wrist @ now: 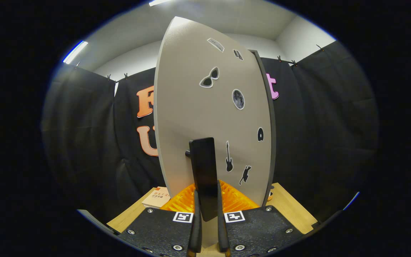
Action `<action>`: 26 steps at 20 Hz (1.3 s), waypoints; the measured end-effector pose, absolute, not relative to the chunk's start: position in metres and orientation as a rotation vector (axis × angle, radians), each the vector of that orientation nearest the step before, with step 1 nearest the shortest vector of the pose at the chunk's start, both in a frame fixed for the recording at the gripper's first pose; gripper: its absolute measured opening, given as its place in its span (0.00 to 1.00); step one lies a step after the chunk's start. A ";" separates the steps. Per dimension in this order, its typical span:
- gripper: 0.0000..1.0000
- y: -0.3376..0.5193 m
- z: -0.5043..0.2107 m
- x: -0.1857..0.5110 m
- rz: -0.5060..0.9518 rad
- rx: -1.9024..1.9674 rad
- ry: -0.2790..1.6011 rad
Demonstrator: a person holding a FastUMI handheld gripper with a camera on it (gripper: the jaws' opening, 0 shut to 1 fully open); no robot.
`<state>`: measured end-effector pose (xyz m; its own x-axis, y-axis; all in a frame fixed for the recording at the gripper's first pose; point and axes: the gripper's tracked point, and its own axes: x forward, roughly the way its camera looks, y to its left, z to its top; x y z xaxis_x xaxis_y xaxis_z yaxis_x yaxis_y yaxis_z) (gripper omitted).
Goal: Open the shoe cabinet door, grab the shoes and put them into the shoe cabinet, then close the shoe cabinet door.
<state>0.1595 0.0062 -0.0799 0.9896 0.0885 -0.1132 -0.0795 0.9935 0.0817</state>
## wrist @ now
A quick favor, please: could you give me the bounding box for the beige shoe cabinet door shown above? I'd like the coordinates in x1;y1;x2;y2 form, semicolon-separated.
154;16;272;248

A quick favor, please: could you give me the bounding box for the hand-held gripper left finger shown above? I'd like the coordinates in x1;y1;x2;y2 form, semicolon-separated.
117;183;203;257

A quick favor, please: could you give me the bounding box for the row of black cloth clips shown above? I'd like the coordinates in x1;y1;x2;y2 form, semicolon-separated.
75;45;325;81

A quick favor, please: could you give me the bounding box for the black backdrop cloth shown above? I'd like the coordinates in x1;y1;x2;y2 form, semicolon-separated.
41;40;380;223

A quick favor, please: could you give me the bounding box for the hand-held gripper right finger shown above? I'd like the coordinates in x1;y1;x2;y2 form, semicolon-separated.
215;180;304;257

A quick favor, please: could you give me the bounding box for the beige cover book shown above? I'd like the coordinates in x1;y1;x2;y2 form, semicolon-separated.
142;186;171;209

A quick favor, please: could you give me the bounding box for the black door handle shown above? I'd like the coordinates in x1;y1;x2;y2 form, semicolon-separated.
186;137;219;222

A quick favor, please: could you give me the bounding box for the dark grey shoe cabinet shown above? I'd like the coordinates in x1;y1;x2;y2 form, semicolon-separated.
249;49;277;207

